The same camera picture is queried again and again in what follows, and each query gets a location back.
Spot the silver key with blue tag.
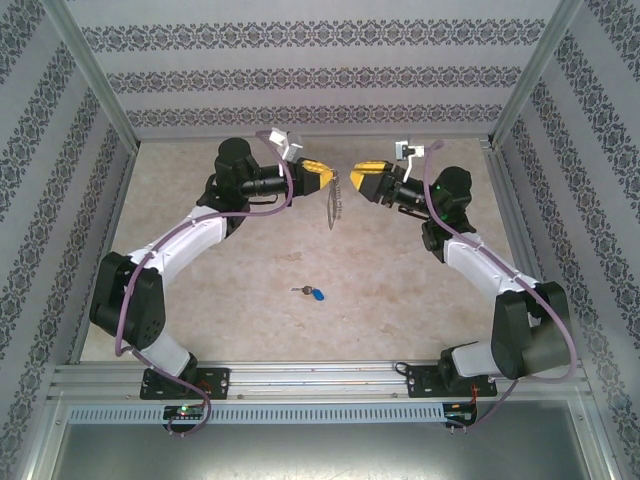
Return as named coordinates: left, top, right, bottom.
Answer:
left=290, top=283, right=327, bottom=304

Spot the grey metal panel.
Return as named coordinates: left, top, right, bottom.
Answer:
left=49, top=422, right=609, bottom=480

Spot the aluminium frame rail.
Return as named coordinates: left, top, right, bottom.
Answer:
left=134, top=130, right=494, bottom=144
left=482, top=139, right=569, bottom=359
left=67, top=144, right=139, bottom=364

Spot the aluminium frame post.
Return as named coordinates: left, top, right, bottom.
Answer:
left=42, top=0, right=141, bottom=151
left=487, top=0, right=586, bottom=149

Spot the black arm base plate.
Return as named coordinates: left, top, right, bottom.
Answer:
left=407, top=364, right=499, bottom=400
left=139, top=367, right=231, bottom=401

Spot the long aluminium mounting rail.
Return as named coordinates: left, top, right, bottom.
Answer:
left=47, top=362, right=594, bottom=401

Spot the grey slotted cable duct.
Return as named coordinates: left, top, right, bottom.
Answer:
left=67, top=403, right=446, bottom=425

